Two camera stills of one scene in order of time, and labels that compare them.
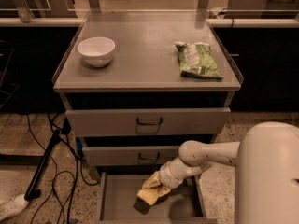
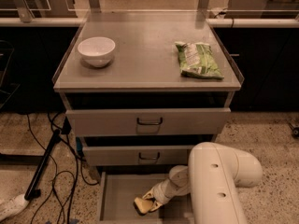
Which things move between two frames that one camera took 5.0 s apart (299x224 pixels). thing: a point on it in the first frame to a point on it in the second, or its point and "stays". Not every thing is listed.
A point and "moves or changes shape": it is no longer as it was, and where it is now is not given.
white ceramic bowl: [96, 51] stays
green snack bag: [198, 60] stays
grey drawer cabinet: [136, 85] stays
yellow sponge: [149, 195] moves or changes shape
